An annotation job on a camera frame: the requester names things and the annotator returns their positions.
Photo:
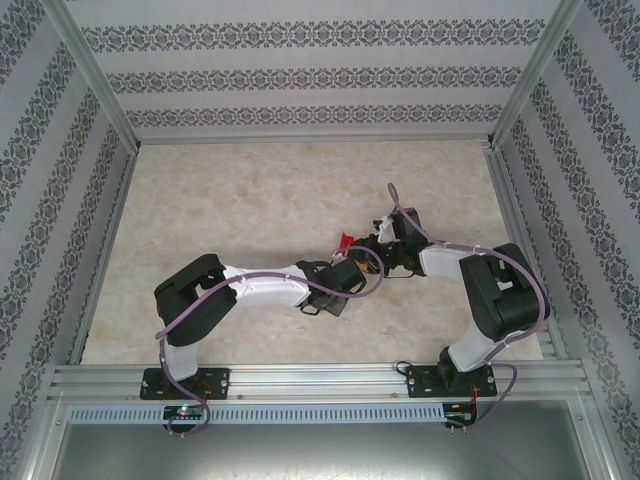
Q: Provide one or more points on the aluminium mounting rail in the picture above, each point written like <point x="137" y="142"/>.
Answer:
<point x="320" y="380"/>

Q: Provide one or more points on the aluminium frame post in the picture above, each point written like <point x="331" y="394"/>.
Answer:
<point x="537" y="70"/>
<point x="95" y="70"/>

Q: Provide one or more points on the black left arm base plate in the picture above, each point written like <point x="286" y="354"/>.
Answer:
<point x="220" y="382"/>

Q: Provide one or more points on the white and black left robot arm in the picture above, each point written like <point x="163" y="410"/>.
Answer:
<point x="265" y="285"/>

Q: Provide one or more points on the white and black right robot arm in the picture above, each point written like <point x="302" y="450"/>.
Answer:
<point x="500" y="295"/>

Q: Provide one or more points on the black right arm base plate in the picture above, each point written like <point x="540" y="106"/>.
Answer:
<point x="417" y="382"/>

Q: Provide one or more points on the red cloth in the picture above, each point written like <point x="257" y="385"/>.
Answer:
<point x="346" y="240"/>

